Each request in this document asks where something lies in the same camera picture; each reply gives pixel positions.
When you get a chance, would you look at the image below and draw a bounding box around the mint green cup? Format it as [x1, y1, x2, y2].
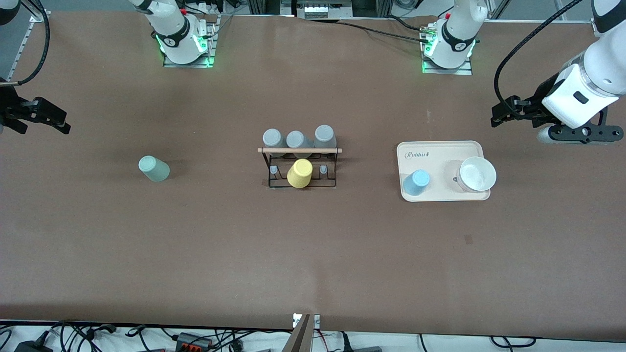
[138, 155, 171, 183]

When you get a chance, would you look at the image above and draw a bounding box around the white socket power strip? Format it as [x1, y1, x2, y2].
[295, 0, 354, 20]

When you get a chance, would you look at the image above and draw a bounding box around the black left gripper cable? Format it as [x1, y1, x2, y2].
[494, 0, 585, 111]

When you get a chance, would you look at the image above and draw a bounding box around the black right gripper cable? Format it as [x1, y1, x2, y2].
[9, 0, 51, 87]

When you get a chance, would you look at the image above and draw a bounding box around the yellow cup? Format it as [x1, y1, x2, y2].
[287, 158, 313, 189]

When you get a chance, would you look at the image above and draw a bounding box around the light blue cup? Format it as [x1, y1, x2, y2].
[402, 169, 431, 197]

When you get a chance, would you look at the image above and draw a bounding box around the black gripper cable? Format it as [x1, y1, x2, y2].
[9, 0, 51, 87]
[494, 0, 585, 111]

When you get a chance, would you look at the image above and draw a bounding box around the beige rectangular tray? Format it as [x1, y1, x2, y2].
[396, 141, 492, 202]

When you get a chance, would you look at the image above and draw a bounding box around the black cable on table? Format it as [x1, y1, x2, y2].
[313, 18, 434, 44]

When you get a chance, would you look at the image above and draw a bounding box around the grey cup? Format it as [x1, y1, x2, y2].
[263, 128, 287, 158]
[313, 125, 337, 150]
[286, 130, 314, 158]

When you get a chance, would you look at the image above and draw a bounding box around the orange black connector block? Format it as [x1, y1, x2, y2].
[175, 332, 215, 351]

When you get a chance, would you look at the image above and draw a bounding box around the black power adapter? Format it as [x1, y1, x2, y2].
[14, 339, 54, 352]

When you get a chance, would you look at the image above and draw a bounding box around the black wire cup rack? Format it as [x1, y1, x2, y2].
[257, 146, 343, 190]

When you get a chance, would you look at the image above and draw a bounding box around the white bowl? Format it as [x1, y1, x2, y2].
[456, 156, 497, 193]

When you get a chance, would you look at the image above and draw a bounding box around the perforated metal rail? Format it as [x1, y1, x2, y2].
[7, 11, 49, 83]

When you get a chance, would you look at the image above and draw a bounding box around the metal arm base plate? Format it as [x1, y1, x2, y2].
[421, 22, 474, 76]
[162, 14, 219, 68]

